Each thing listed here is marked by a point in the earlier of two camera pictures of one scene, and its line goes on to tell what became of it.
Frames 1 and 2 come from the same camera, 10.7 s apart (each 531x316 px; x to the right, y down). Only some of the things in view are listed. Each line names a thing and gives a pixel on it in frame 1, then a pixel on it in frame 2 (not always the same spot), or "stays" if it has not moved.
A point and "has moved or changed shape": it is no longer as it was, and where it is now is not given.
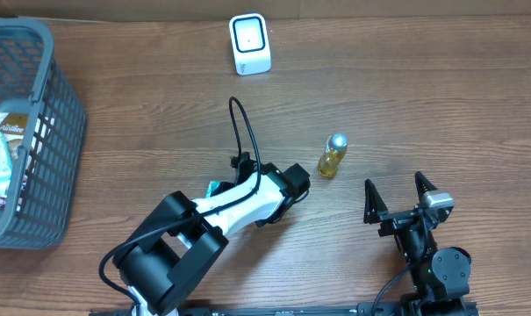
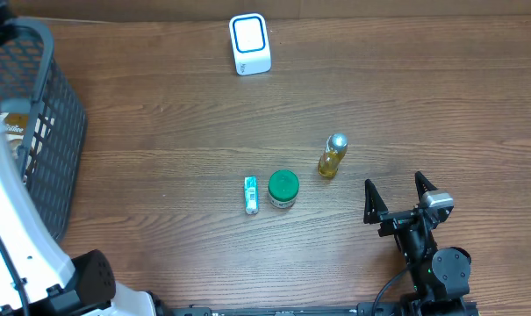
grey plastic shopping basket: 22,75 stays
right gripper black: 395,219 stays
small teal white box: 215,188 has moved or changed shape
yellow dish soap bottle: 335,151 stays
